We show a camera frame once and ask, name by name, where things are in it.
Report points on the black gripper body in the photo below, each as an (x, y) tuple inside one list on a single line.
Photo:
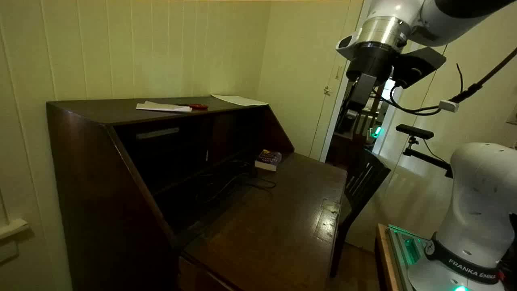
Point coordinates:
[(373, 63)]

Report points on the red pen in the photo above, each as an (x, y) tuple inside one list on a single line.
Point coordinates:
[(199, 107)]

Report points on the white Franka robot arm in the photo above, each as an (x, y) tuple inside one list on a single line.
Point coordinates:
[(397, 42)]

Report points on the dark wooden secretary desk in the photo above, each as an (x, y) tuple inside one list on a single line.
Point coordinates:
[(158, 200)]

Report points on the dark wooden chair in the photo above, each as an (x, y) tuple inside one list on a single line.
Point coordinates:
[(363, 179)]

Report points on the small red book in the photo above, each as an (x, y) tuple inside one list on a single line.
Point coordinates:
[(268, 160)]

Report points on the white paper sheet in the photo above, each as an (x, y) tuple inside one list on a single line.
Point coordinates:
[(239, 100)]

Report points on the robot mounting table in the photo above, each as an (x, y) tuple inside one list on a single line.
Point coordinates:
[(396, 250)]

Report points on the white folded paper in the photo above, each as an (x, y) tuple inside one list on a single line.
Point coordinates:
[(162, 107)]

